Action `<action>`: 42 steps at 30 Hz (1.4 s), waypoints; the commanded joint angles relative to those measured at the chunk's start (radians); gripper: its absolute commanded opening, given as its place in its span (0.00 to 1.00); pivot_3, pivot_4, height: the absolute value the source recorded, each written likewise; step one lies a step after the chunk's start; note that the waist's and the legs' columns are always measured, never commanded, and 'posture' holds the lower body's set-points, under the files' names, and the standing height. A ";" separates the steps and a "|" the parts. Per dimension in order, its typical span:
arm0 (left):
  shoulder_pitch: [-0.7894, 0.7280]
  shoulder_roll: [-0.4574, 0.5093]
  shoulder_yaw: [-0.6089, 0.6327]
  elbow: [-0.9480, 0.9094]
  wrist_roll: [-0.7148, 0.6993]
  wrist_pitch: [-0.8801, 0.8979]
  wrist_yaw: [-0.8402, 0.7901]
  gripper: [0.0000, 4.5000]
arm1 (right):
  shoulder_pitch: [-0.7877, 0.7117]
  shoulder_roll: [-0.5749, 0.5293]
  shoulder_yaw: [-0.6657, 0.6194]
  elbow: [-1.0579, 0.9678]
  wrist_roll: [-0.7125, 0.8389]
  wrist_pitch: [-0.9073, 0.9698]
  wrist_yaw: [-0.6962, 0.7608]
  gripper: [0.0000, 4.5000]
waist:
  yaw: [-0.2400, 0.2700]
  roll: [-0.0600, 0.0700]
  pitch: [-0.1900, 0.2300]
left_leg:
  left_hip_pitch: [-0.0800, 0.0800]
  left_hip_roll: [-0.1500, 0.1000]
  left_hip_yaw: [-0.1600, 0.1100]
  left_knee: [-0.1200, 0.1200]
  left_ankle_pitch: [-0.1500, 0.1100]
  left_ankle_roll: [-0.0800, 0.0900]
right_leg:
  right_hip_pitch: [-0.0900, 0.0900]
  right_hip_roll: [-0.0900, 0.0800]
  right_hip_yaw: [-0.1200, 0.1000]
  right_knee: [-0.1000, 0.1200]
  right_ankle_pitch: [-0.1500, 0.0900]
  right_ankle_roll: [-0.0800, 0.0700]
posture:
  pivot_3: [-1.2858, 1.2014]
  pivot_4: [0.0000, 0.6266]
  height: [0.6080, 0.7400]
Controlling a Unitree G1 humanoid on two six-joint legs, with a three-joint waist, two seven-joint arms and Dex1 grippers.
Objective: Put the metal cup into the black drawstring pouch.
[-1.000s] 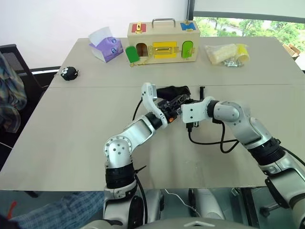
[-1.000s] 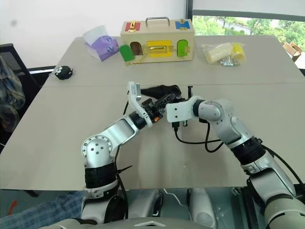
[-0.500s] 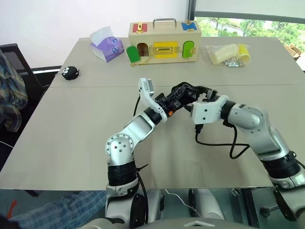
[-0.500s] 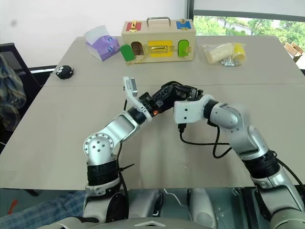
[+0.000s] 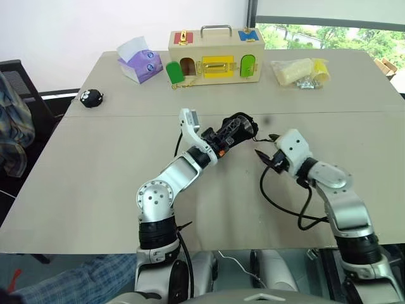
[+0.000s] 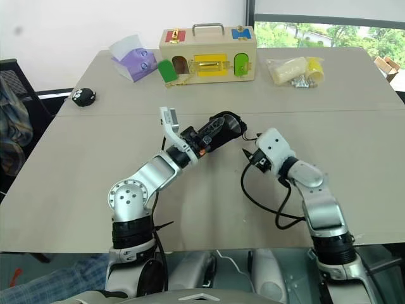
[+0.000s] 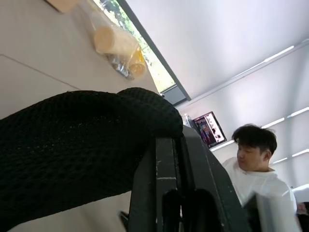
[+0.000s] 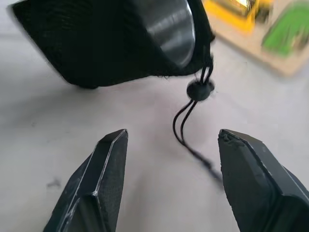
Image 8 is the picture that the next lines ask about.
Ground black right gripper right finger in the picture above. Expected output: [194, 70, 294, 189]
[218, 129, 309, 232]

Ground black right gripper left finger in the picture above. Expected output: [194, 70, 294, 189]
[42, 129, 129, 232]

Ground black drawstring pouch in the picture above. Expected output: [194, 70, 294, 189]
[12, 0, 224, 184]

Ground metal cup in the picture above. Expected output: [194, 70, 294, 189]
[142, 0, 196, 69]

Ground wooden board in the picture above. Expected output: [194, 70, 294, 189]
[216, 0, 309, 77]

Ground green box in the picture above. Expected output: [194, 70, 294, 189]
[262, 4, 309, 58]

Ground yellow box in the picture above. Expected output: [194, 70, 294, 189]
[202, 0, 275, 34]

